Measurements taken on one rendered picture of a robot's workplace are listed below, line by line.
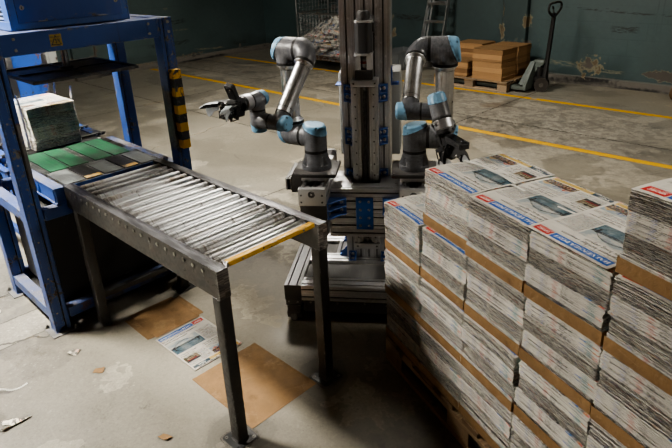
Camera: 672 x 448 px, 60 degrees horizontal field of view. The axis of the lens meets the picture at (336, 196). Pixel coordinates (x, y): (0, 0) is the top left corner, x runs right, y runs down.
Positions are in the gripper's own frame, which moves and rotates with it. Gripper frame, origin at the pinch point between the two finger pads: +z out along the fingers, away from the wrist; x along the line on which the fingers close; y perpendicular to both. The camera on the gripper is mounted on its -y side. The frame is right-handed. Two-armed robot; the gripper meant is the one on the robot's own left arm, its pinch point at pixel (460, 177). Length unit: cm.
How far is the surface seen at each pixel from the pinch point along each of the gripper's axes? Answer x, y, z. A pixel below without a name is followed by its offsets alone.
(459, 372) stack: 18, 7, 72
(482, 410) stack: 18, -3, 85
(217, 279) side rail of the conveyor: 97, 17, 16
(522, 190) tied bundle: 0.1, -33.5, 11.1
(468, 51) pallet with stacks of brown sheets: -409, 501, -222
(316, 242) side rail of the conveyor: 51, 37, 11
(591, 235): 8, -66, 28
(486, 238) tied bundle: 18.0, -32.2, 23.6
